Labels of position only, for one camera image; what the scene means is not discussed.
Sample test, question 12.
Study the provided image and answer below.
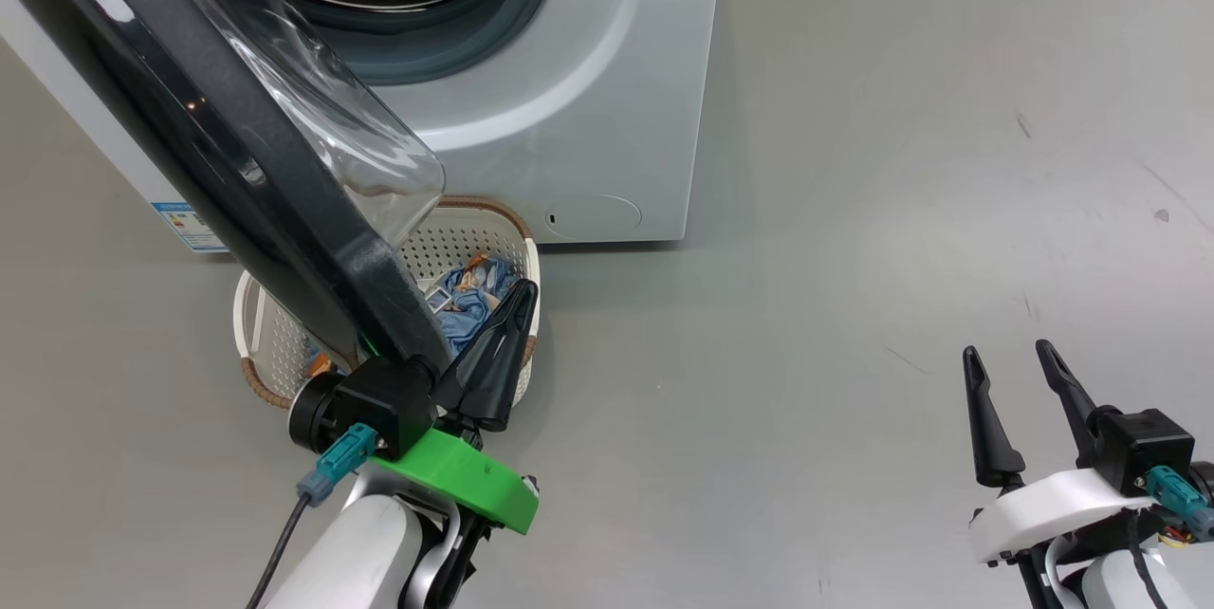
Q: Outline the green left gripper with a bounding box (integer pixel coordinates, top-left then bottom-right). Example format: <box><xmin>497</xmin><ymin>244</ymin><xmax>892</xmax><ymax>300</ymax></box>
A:
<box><xmin>370</xmin><ymin>279</ymin><xmax>540</xmax><ymax>536</ymax></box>

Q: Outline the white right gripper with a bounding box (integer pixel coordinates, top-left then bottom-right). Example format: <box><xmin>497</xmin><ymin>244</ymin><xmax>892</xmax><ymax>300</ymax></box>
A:
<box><xmin>963</xmin><ymin>339</ymin><xmax>1165</xmax><ymax>566</ymax></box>

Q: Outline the washing machine glass door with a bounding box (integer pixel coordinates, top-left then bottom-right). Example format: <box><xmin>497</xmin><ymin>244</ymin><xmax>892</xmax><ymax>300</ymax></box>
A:
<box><xmin>0</xmin><ymin>0</ymin><xmax>451</xmax><ymax>382</ymax></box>

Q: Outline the white washing machine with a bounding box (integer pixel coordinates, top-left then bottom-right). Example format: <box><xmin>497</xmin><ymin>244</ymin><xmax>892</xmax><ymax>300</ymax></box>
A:
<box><xmin>0</xmin><ymin>0</ymin><xmax>727</xmax><ymax>254</ymax></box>

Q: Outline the cream perforated laundry basket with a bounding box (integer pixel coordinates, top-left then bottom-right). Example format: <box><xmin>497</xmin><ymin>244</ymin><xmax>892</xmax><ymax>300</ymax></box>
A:
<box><xmin>232</xmin><ymin>196</ymin><xmax>542</xmax><ymax>411</ymax></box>

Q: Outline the blue energy label sticker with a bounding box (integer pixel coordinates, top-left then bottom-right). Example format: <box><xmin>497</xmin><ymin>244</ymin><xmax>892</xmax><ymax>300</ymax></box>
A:
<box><xmin>152</xmin><ymin>201</ymin><xmax>229</xmax><ymax>254</ymax></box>

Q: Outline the right camera cable teal plug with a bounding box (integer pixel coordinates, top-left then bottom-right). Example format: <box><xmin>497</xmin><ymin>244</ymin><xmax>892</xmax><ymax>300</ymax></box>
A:
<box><xmin>1129</xmin><ymin>465</ymin><xmax>1214</xmax><ymax>609</ymax></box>

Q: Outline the camera cable teal plug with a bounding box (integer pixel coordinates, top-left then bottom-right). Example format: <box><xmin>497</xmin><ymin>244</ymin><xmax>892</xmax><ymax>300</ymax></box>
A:
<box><xmin>1129</xmin><ymin>465</ymin><xmax>1214</xmax><ymax>609</ymax></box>
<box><xmin>245</xmin><ymin>422</ymin><xmax>380</xmax><ymax>609</ymax></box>

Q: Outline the left camera cable teal plug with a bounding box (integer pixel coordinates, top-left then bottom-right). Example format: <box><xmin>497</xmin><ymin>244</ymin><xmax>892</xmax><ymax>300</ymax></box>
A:
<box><xmin>245</xmin><ymin>422</ymin><xmax>380</xmax><ymax>609</ymax></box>

